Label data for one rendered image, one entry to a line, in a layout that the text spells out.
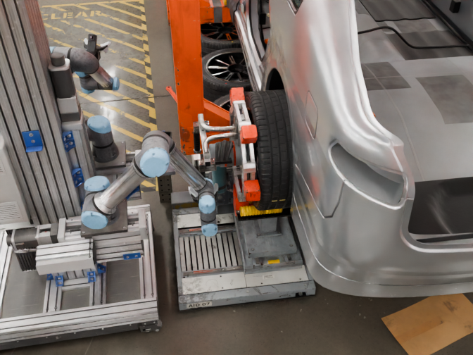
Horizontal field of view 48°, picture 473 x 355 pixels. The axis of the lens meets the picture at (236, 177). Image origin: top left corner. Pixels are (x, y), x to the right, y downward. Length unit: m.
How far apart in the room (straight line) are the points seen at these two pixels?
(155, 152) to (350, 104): 0.80
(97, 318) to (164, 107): 2.40
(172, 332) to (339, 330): 0.97
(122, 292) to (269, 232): 0.96
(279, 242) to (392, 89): 1.13
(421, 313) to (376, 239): 1.44
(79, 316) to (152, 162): 1.19
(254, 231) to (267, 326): 0.59
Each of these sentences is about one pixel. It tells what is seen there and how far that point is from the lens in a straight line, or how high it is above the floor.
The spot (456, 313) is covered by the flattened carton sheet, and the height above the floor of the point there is 0.01.
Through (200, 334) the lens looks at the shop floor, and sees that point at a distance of 3.17.
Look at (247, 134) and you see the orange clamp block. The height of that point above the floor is 1.14.
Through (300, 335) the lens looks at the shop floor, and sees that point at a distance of 3.18.
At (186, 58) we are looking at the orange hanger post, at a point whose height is 1.22.
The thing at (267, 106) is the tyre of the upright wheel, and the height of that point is 1.18.
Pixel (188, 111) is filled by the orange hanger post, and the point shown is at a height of 0.86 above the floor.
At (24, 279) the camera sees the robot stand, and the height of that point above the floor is 0.21.
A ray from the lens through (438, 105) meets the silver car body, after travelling 3.18.
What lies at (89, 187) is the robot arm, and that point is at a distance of 2.51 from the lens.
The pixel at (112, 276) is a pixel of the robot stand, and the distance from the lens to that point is 3.22.
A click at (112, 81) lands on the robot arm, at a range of 3.05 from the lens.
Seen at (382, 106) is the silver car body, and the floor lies 1.04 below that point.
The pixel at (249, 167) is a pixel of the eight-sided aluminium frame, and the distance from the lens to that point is 2.66.
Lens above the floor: 2.68
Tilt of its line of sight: 41 degrees down
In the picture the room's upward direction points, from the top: straight up
